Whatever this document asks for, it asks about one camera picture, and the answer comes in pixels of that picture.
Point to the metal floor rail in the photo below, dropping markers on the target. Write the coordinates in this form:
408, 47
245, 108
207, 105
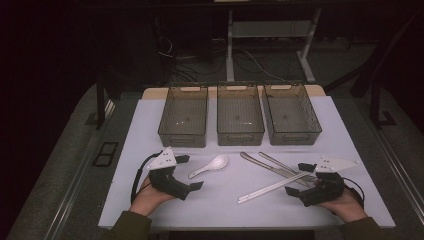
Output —
66, 206
400, 173

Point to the black stand leg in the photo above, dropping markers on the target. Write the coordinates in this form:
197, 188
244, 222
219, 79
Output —
100, 106
376, 106

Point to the person's left hand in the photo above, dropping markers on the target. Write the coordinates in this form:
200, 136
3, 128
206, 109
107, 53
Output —
146, 200

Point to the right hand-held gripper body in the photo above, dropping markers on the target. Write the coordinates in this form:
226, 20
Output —
326, 190

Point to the black floor socket frame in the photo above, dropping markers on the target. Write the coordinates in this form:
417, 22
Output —
106, 154

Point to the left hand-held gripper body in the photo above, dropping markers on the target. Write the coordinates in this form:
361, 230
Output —
166, 181

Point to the white table cover sheet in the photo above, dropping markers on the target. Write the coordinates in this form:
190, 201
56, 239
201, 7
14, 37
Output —
216, 210

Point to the dark clear plastic basket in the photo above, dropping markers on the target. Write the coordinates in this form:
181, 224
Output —
185, 116
290, 115
239, 115

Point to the white metal desk frame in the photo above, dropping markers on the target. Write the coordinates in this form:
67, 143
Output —
229, 50

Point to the person's right hand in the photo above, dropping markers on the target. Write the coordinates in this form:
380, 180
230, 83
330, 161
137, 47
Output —
348, 206

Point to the white ceramic spoon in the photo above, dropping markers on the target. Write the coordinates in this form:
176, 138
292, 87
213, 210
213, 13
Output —
218, 162

